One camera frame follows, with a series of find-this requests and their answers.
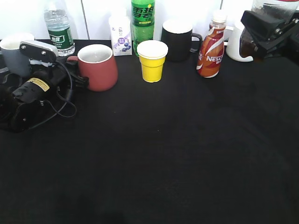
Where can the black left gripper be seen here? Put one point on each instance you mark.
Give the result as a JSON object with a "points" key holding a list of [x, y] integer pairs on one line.
{"points": [[55, 80]]}

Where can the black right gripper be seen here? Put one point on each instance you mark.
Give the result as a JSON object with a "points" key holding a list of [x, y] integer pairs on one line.
{"points": [[265, 36]]}

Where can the red ceramic mug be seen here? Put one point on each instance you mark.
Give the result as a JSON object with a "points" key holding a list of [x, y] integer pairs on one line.
{"points": [[98, 64]]}

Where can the dark cola bottle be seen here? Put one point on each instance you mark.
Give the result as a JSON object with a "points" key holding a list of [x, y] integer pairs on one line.
{"points": [[280, 9]]}

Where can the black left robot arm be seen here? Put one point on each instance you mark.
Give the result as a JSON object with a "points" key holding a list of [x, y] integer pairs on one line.
{"points": [[26, 103]]}

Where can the yellow paper cup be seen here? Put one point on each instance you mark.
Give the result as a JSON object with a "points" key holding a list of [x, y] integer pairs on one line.
{"points": [[152, 54]]}

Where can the green Sprite bottle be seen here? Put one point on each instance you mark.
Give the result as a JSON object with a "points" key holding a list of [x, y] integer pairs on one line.
{"points": [[142, 21]]}

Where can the white ceramic mug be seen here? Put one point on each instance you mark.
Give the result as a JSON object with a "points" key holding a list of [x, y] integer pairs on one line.
{"points": [[232, 43]]}

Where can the clear water bottle green label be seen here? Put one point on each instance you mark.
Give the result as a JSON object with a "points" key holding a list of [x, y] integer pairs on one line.
{"points": [[58, 27]]}

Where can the brown Nescafe coffee bottle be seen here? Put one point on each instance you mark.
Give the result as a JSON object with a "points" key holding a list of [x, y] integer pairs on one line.
{"points": [[212, 48]]}

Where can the grey ceramic mug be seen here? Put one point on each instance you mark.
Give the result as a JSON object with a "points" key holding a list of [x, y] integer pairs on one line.
{"points": [[15, 61]]}

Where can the white yogurt carton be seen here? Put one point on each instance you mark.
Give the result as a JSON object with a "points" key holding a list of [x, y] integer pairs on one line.
{"points": [[120, 30]]}

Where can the black ceramic mug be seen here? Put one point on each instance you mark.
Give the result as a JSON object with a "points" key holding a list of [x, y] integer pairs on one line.
{"points": [[178, 35]]}

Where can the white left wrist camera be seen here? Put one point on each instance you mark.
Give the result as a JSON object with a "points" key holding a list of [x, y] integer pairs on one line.
{"points": [[39, 53]]}

